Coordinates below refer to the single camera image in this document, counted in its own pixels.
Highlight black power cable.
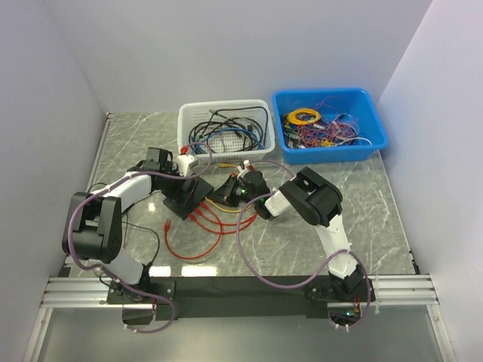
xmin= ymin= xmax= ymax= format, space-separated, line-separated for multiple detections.
xmin=86 ymin=183 xmax=162 ymax=267

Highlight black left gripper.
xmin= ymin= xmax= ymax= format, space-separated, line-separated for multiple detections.
xmin=158 ymin=162 xmax=198 ymax=207

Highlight aluminium rail frame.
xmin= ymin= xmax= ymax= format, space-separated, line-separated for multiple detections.
xmin=22 ymin=112 xmax=457 ymax=362

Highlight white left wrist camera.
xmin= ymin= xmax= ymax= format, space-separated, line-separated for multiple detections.
xmin=174 ymin=154 xmax=198 ymax=176

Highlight white plastic basket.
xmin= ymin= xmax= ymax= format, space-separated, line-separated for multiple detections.
xmin=177 ymin=100 xmax=275 ymax=163

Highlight red ethernet cable top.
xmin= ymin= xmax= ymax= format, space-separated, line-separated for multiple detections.
xmin=164 ymin=205 xmax=223 ymax=260

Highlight red ethernet cable bottom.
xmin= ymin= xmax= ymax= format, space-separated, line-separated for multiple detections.
xmin=192 ymin=203 xmax=260 ymax=227

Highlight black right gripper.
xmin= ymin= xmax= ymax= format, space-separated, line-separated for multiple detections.
xmin=208 ymin=176 xmax=258 ymax=208

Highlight red ethernet cable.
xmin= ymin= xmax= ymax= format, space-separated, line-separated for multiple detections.
xmin=187 ymin=205 xmax=257 ymax=235
xmin=192 ymin=203 xmax=260 ymax=227
xmin=164 ymin=205 xmax=223 ymax=260

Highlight blue cable in basket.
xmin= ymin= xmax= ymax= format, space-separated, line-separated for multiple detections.
xmin=192 ymin=127 xmax=265 ymax=152

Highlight colourful wire bundle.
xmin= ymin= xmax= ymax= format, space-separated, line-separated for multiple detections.
xmin=282 ymin=96 xmax=373 ymax=150

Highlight black cables in basket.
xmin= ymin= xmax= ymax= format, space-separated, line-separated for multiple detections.
xmin=188 ymin=108 xmax=271 ymax=152

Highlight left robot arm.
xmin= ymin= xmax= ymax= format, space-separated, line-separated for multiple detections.
xmin=62 ymin=147 xmax=214 ymax=303

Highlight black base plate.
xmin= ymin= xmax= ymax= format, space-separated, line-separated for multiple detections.
xmin=106 ymin=275 xmax=378 ymax=321

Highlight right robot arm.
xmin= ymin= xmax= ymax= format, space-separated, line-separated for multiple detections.
xmin=209 ymin=165 xmax=374 ymax=302

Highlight blue plastic bin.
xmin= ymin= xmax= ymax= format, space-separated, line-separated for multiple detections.
xmin=272 ymin=87 xmax=389 ymax=164

